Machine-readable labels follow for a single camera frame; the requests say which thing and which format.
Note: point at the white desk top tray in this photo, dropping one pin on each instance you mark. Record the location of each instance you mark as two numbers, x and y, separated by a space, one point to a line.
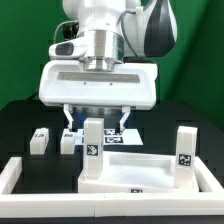
137 173

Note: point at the white U-shaped obstacle frame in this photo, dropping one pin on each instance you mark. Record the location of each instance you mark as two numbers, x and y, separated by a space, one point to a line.
209 201

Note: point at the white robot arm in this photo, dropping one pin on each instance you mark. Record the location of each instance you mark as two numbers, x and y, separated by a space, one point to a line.
103 65

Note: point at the fiducial marker sheet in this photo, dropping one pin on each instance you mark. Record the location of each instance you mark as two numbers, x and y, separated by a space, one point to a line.
109 137

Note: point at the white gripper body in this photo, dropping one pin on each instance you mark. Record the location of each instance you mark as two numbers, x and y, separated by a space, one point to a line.
129 85

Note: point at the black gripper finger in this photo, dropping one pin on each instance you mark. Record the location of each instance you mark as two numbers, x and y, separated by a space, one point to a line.
120 126
68 109

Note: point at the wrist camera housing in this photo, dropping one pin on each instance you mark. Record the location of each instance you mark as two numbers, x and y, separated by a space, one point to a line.
72 49

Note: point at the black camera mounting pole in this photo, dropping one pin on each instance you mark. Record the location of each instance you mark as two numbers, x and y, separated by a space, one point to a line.
70 31

